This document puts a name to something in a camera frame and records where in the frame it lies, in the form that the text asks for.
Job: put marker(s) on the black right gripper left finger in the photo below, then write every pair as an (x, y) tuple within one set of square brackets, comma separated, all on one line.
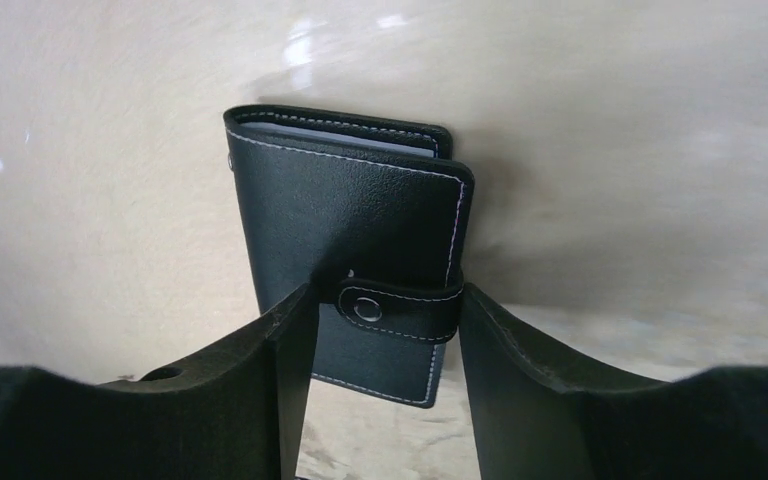
[(232, 410)]

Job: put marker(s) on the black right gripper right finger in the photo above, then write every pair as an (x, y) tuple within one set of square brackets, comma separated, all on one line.
[(543, 410)]

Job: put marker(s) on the black leather card holder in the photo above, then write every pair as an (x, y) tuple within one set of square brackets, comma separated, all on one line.
[(373, 213)]

